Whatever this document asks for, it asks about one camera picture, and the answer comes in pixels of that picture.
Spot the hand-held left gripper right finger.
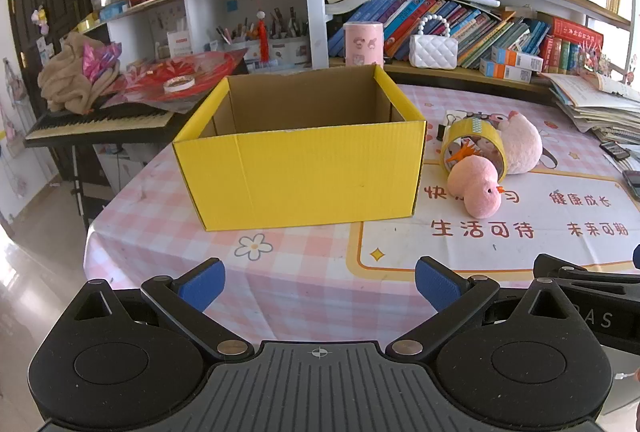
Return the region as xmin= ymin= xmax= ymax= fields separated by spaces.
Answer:
xmin=386 ymin=257 xmax=581 ymax=360

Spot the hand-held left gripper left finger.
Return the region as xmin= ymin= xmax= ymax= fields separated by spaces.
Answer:
xmin=62 ymin=258 xmax=256 ymax=360

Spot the small pink plush chick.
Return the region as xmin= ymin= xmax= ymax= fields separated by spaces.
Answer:
xmin=445 ymin=142 xmax=502 ymax=219

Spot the yellow cardboard box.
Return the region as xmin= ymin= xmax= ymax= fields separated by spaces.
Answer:
xmin=172 ymin=64 xmax=428 ymax=233

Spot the yellow tape roll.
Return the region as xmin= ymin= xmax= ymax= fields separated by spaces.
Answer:
xmin=440 ymin=118 xmax=510 ymax=180

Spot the black phone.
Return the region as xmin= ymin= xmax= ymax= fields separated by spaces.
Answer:
xmin=622 ymin=169 xmax=640 ymax=200
xmin=599 ymin=140 xmax=632 ymax=161

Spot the pink checked printed tablecloth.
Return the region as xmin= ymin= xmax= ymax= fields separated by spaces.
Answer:
xmin=84 ymin=79 xmax=640 ymax=348

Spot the black keyboard stand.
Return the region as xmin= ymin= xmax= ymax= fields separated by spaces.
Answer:
xmin=70 ymin=146 xmax=90 ymax=227

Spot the stack of papers and workbooks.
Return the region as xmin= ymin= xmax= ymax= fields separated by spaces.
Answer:
xmin=540 ymin=70 xmax=640 ymax=145

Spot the black electronic keyboard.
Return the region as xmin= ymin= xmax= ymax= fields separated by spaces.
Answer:
xmin=24 ymin=104 xmax=188 ymax=147

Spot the white tape roll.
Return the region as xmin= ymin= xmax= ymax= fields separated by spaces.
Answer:
xmin=163 ymin=74 xmax=196 ymax=93

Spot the red paper decoration pile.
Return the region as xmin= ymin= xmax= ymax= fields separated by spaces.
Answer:
xmin=107 ymin=49 xmax=249 ymax=113

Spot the orange white carton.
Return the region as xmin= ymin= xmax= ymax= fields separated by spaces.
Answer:
xmin=479 ymin=58 xmax=533 ymax=84
xmin=491 ymin=46 xmax=544 ymax=72

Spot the red thick dictionary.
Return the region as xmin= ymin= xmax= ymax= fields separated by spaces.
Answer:
xmin=550 ymin=16 xmax=604 ymax=50

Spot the white box red label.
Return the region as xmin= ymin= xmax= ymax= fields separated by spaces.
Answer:
xmin=166 ymin=29 xmax=193 ymax=57

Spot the beige plush cloth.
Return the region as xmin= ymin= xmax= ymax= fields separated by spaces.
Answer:
xmin=37 ymin=32 xmax=123 ymax=115

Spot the pink foil wrapper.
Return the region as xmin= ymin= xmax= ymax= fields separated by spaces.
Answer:
xmin=82 ymin=40 xmax=123 ymax=82

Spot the white desk organizer with pens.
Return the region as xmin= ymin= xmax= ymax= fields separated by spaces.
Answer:
xmin=215 ymin=6 xmax=311 ymax=72

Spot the pink cylinder canister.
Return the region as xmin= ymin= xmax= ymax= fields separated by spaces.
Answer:
xmin=343 ymin=22 xmax=385 ymax=68

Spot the red tassel ornament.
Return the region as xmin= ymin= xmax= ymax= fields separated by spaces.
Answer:
xmin=256 ymin=9 xmax=271 ymax=62

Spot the row of blue thick books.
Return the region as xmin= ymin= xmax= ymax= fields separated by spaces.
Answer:
xmin=327 ymin=0 xmax=551 ymax=70

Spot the small pink hanging toy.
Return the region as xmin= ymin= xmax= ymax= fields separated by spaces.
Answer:
xmin=31 ymin=6 xmax=51 ymax=35

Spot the white quilted pearl-handle handbag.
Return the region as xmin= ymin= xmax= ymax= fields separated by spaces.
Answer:
xmin=409 ymin=15 xmax=458 ymax=70

